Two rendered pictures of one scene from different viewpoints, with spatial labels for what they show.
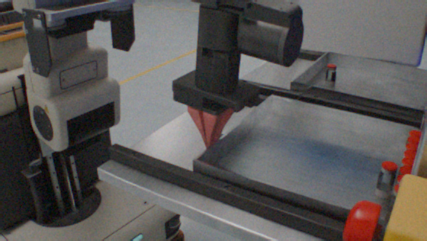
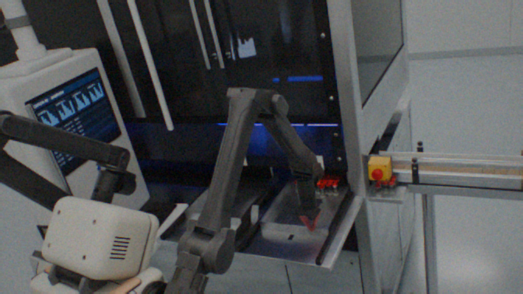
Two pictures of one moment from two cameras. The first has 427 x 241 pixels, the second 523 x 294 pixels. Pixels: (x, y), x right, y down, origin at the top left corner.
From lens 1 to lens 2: 1.52 m
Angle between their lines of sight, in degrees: 80
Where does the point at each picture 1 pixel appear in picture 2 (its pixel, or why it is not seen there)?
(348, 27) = not seen: hidden behind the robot
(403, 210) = (381, 162)
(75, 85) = not seen: outside the picture
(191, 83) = (311, 210)
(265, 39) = (321, 173)
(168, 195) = (340, 240)
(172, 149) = (305, 250)
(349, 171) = not seen: hidden behind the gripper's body
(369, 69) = (201, 201)
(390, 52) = (137, 202)
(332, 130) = (279, 210)
